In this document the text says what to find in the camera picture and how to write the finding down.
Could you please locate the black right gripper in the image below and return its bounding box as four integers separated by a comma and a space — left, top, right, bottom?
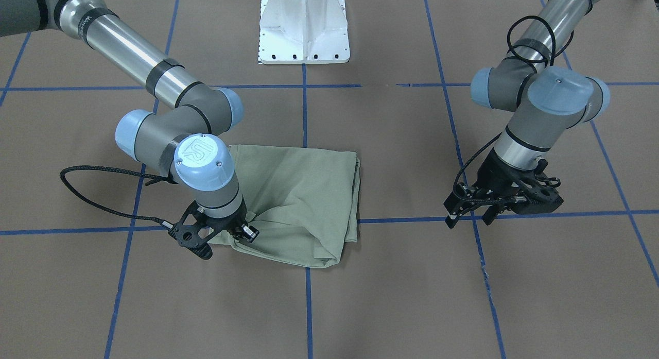
198, 207, 259, 244

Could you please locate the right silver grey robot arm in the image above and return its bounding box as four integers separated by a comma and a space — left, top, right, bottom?
2, 0, 242, 250

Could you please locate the olive green long-sleeve shirt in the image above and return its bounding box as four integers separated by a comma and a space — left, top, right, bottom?
211, 145, 360, 268

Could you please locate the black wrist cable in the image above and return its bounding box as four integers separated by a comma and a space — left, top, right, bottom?
60, 165, 178, 231
453, 15, 575, 205

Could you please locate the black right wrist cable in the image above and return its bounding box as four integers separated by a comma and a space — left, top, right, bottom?
60, 165, 178, 231

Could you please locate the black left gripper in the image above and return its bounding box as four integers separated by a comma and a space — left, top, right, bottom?
443, 150, 551, 229

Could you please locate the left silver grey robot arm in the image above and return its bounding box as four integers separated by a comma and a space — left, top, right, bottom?
444, 0, 611, 228

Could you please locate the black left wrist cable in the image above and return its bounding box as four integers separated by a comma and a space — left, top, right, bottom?
453, 15, 575, 205

